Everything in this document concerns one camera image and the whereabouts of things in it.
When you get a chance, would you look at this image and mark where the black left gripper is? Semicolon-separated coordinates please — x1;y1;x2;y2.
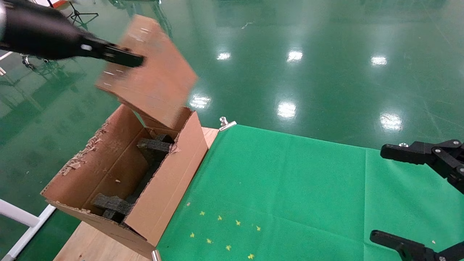
0;0;144;68

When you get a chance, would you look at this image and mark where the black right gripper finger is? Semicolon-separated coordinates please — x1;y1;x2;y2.
380;140;464;194
370;230;464;261

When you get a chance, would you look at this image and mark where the small taped cardboard box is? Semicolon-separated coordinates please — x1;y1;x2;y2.
95;14;199;130

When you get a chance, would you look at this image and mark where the large open cardboard carton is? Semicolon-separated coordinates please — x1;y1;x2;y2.
41;104;210;258

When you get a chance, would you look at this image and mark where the black tripod stand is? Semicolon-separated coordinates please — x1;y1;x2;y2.
68;2;99;29

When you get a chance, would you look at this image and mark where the black foam block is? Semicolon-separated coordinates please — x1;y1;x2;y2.
137;134;175;163
91;193;134;222

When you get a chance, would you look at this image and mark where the green table cloth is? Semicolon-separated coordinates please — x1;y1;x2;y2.
157;124;464;261

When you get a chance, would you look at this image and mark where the white tube frame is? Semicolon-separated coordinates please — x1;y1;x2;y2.
0;51;15;76

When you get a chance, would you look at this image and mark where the white table leg frame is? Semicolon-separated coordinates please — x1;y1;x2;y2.
0;199;57;261

